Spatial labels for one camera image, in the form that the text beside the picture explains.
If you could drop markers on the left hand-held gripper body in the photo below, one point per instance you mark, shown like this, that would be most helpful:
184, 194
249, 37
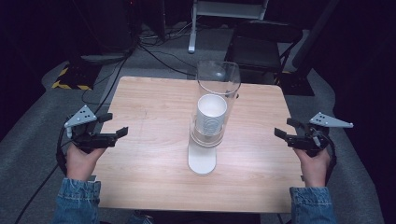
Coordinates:
93, 140

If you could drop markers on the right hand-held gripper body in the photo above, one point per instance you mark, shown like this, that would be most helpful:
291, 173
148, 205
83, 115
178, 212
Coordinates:
308, 141

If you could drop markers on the person's left hand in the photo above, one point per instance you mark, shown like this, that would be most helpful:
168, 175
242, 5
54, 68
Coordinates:
81, 165

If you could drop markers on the person's right hand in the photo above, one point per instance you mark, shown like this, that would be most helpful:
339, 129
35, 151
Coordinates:
315, 169

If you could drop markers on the black slanted stand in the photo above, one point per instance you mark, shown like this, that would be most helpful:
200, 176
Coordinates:
300, 77

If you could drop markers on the black yellow striped stand base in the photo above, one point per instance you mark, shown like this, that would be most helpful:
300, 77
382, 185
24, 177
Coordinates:
73, 77

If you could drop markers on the white paper cup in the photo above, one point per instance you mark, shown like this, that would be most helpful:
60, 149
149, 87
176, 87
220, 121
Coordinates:
211, 112

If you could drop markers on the clear cup dispenser white base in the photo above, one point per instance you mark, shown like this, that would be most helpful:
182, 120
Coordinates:
202, 160

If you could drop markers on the black chair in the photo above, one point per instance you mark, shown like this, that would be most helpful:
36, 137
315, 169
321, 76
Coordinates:
258, 46

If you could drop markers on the white metal stand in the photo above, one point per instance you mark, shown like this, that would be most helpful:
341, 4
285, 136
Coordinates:
193, 34

